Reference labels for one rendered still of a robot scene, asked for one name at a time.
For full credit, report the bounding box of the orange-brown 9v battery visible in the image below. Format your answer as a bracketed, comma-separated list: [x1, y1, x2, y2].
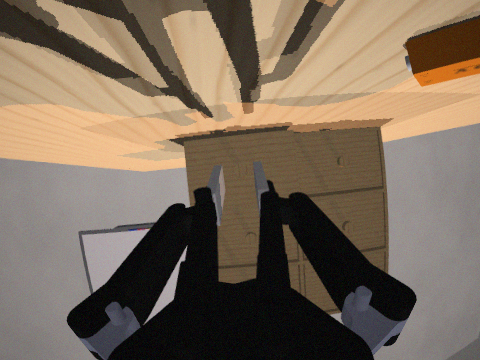
[405, 19, 480, 87]

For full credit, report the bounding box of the small brown wooden chest of drawers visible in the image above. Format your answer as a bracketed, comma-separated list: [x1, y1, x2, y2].
[218, 127, 389, 296]

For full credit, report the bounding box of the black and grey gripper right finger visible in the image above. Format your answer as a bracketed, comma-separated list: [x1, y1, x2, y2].
[253, 161, 417, 359]

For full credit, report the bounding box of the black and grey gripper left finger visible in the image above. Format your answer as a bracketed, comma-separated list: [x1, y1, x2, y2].
[67, 165, 225, 360]

